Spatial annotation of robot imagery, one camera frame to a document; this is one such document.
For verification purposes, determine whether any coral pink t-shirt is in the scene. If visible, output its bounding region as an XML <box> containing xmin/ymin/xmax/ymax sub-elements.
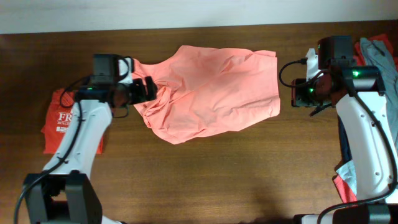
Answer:
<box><xmin>132</xmin><ymin>45</ymin><xmax>280</xmax><ymax>144</ymax></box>

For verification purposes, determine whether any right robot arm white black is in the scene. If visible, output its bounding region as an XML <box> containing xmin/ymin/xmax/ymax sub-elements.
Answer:
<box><xmin>289</xmin><ymin>35</ymin><xmax>397</xmax><ymax>223</ymax></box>

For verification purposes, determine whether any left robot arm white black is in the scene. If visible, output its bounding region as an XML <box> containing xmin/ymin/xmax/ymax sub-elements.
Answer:
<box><xmin>14</xmin><ymin>54</ymin><xmax>157</xmax><ymax>224</ymax></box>

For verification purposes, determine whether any red t-shirt in pile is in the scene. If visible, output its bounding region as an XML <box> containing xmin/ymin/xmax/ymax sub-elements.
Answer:
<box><xmin>354</xmin><ymin>34</ymin><xmax>394</xmax><ymax>66</ymax></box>

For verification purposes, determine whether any dark navy shirt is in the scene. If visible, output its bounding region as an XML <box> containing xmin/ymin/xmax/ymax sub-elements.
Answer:
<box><xmin>338</xmin><ymin>116</ymin><xmax>352</xmax><ymax>164</ymax></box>

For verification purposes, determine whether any folded orange red printed shirt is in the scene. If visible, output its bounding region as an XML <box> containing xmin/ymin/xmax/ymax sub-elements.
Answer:
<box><xmin>40</xmin><ymin>88</ymin><xmax>104</xmax><ymax>155</ymax></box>

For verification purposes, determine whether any grey t-shirt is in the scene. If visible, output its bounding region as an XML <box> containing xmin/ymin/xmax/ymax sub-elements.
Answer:
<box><xmin>359</xmin><ymin>38</ymin><xmax>397</xmax><ymax>149</ymax></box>

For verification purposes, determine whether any light blue grey shirt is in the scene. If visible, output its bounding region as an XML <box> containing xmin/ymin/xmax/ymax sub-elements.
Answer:
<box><xmin>336</xmin><ymin>160</ymin><xmax>358</xmax><ymax>195</ymax></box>

